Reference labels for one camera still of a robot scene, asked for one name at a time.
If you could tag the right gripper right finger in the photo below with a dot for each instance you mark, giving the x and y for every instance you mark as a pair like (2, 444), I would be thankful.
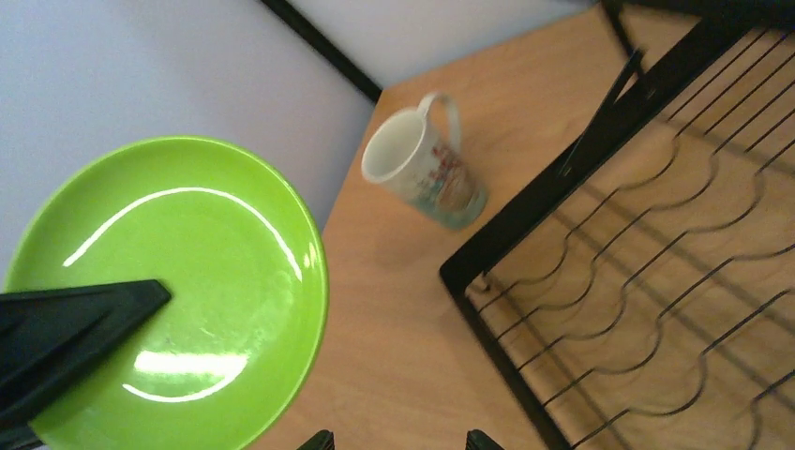
(477, 439)

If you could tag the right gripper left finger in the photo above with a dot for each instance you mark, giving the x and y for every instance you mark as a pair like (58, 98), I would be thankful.
(322, 440)

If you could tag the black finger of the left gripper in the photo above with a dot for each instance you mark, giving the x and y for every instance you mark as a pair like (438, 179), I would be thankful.
(50, 339)

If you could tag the green plate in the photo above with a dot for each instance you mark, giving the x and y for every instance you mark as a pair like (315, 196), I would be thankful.
(242, 257)

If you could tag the black wire dish rack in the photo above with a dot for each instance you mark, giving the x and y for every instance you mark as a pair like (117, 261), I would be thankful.
(638, 293)

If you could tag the tall seashell mug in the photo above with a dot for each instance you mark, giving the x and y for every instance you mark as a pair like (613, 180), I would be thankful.
(416, 155)

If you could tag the left black corner post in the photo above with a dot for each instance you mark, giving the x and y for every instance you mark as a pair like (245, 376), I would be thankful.
(322, 45)

